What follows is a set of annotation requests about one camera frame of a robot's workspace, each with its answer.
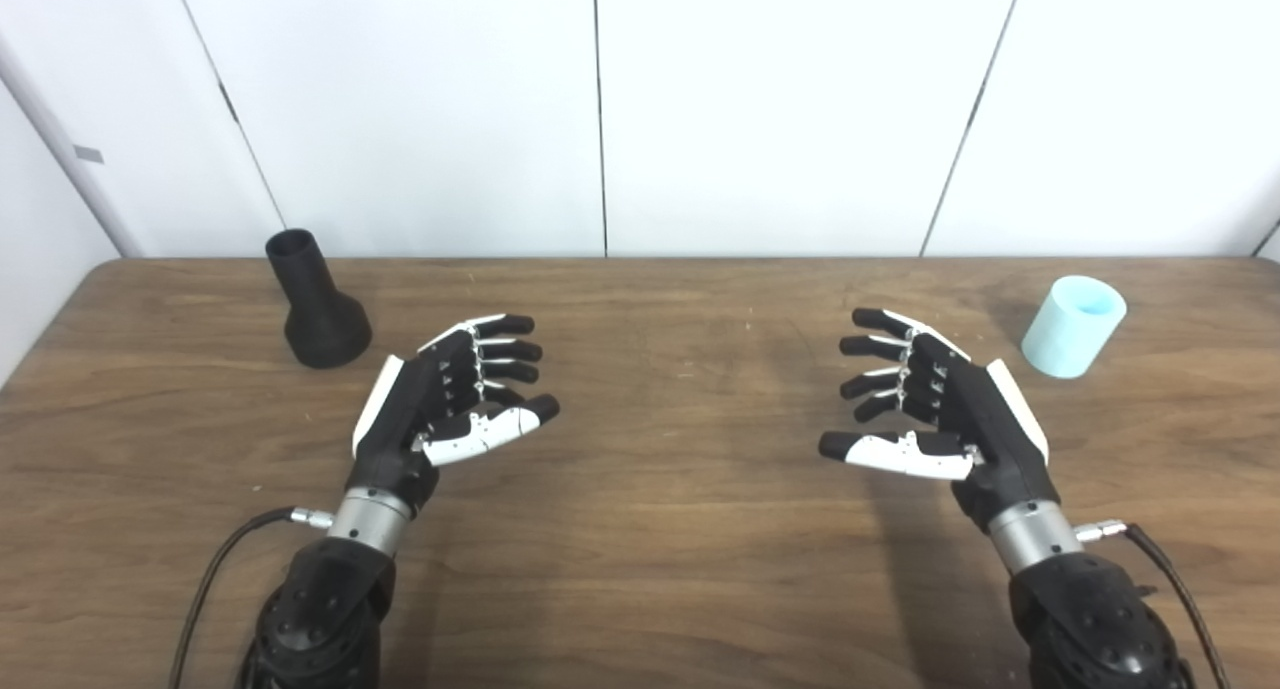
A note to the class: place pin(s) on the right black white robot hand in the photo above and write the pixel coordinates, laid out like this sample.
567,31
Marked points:
990,419

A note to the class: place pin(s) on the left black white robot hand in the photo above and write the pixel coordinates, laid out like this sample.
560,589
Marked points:
400,419

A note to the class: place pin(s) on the black flared nozzle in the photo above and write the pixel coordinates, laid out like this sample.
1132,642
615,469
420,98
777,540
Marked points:
325,329

